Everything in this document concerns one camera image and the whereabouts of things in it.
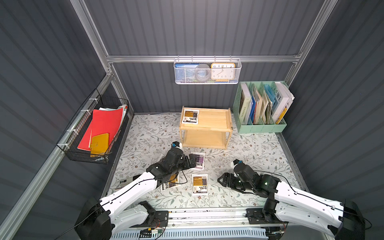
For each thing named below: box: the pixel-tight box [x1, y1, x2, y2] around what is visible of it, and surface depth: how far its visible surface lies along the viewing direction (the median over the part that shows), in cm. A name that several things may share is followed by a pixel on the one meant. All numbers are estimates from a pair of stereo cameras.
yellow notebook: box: [90, 133, 110, 156], surface depth 69 cm
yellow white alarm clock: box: [211, 62, 236, 82], surface depth 90 cm
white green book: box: [238, 82, 253, 125], surface depth 101 cm
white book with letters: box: [271, 81, 295, 125], surface depth 101 cm
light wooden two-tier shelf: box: [179, 107, 233, 150], surface depth 94 cm
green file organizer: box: [232, 81, 289, 134], surface depth 104 cm
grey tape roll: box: [195, 63, 211, 82], surface depth 89 cm
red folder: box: [77, 107, 124, 151], surface depth 75 cm
